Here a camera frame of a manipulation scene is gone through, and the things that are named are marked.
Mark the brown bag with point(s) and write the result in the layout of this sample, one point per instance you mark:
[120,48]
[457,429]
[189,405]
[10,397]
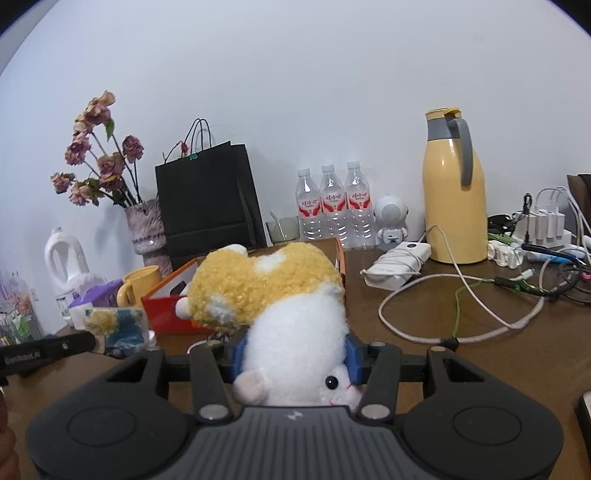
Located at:
[581,194]

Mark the purple ceramic vase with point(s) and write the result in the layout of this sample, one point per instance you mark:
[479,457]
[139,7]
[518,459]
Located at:
[147,230]

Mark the clear acrylic organizer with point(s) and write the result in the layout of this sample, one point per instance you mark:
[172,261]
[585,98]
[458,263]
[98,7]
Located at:
[21,309]

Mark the white power strip with chargers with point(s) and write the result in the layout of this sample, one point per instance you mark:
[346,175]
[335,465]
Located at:
[547,226]

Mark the white power adapter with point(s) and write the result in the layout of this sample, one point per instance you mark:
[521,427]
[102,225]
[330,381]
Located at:
[401,265]

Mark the yellow mug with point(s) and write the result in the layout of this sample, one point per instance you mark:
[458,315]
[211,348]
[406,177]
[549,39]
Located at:
[141,286]

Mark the white robot-shaped speaker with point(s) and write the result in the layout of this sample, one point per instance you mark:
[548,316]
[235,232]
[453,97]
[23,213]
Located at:
[390,217]

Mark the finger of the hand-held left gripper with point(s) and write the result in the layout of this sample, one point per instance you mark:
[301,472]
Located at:
[69,346]

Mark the blue yellow item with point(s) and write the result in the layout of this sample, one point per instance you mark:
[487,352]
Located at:
[127,330]

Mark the white and yellow plush hamster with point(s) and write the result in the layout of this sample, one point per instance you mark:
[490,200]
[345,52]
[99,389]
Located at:
[291,332]

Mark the orange cardboard box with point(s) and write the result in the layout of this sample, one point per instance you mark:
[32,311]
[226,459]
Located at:
[161,314]

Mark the black and green pen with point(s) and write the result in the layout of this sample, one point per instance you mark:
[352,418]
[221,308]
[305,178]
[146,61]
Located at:
[521,284]

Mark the yellow thermos jug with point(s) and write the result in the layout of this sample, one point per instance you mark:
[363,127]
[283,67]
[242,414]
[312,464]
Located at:
[452,207]

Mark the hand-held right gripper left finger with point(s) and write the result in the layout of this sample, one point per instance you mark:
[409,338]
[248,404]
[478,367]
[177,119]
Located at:
[210,383]

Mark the black paper bag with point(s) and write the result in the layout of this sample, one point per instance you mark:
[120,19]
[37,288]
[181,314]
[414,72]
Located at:
[207,203]

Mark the white detergent bottle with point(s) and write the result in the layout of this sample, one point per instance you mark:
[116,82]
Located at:
[81,272]

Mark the clear water bottle red label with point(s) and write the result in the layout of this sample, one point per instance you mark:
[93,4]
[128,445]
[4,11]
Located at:
[358,203]
[308,207]
[333,203]

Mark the white spoon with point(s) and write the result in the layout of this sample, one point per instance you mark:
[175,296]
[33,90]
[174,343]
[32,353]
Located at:
[275,224]

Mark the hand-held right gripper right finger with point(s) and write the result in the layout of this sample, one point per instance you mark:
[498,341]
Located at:
[378,378]

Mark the purple tissue pack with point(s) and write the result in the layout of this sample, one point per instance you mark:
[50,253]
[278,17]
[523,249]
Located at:
[97,302]

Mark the dark flat device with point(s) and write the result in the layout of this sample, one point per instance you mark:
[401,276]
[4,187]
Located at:
[584,413]

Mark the glass cup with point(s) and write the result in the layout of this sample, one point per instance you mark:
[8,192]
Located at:
[286,230]

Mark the white plug block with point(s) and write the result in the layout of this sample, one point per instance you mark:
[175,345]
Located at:
[505,254]

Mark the dried pink flowers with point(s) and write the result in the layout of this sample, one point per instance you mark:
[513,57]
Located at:
[99,161]

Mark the blue pen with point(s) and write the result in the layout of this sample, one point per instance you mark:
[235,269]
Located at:
[554,254]

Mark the green binder clip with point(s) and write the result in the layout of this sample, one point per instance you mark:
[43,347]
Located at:
[193,157]

